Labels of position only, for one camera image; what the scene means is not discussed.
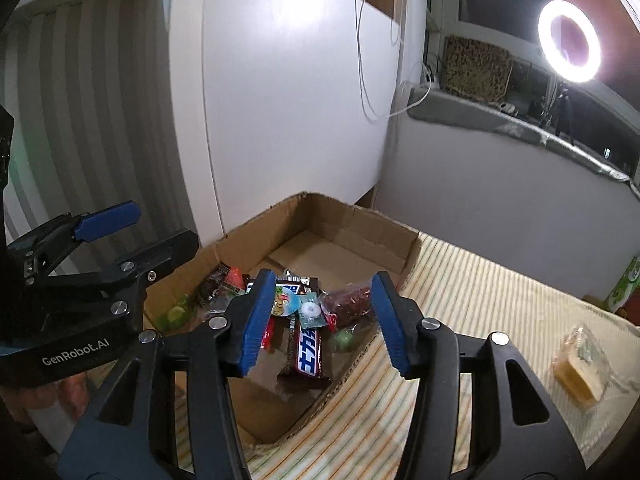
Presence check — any round colourful jelly cup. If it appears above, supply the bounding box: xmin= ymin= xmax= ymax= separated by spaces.
xmin=270 ymin=287 xmax=302 ymax=319

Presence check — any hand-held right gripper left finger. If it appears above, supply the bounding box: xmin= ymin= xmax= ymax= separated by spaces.
xmin=57 ymin=269 xmax=278 ymax=480

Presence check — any leopard print cushion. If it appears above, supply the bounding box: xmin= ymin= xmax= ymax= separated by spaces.
xmin=443 ymin=34 xmax=514 ymax=107

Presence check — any white cable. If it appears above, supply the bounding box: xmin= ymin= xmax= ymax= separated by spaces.
xmin=354 ymin=0 xmax=433 ymax=124

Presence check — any green carton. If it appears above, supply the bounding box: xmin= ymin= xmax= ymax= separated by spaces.
xmin=604 ymin=254 xmax=640 ymax=317

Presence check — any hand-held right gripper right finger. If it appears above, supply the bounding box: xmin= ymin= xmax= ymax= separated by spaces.
xmin=370 ymin=271 xmax=587 ymax=480

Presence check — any grey striped panel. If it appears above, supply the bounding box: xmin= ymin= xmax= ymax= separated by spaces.
xmin=0 ymin=0 xmax=223 ymax=281

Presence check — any chocolate muffin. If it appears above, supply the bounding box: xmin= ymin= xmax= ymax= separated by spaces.
xmin=320 ymin=282 xmax=377 ymax=330

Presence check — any brown cardboard box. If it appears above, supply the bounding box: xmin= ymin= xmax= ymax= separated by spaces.
xmin=142 ymin=191 xmax=422 ymax=447

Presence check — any striped bed sheet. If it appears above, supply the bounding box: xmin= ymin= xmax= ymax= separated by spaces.
xmin=172 ymin=232 xmax=640 ymax=480

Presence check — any ring light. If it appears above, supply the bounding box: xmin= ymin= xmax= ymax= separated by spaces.
xmin=536 ymin=0 xmax=602 ymax=84

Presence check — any white cabinet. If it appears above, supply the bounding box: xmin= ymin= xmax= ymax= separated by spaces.
xmin=164 ymin=0 xmax=402 ymax=242

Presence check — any grey windowsill cover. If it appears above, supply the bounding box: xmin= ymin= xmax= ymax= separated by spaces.
xmin=406 ymin=84 xmax=635 ymax=182

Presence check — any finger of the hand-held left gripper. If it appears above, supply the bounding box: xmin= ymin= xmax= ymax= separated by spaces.
xmin=45 ymin=230 xmax=201 ymax=333
xmin=6 ymin=201 xmax=142 ymax=277

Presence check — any sliced bread in clear wrap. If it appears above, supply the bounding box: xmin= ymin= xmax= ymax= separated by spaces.
xmin=551 ymin=325 xmax=614 ymax=409

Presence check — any teal packet with white ring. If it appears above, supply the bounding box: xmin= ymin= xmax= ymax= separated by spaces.
xmin=297 ymin=291 xmax=325 ymax=329

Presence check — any person's left hand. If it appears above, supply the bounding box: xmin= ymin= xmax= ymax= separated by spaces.
xmin=20 ymin=367 xmax=108 ymax=428

